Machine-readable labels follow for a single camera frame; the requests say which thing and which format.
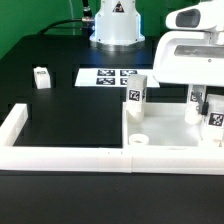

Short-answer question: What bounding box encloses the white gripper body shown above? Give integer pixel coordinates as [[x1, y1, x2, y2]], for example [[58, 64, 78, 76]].
[[153, 31, 224, 87]]

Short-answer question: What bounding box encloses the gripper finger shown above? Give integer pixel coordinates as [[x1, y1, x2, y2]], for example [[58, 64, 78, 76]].
[[194, 92, 209, 115]]

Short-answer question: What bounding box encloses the white marker sheet with tags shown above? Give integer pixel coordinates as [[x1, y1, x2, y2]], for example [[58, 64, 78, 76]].
[[75, 68, 160, 88]]

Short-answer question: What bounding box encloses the white U-shaped fence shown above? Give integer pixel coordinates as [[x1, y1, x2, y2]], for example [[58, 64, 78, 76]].
[[0, 104, 224, 175]]

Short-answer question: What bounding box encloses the black cable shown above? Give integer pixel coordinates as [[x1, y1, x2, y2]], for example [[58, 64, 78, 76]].
[[37, 18, 95, 36]]

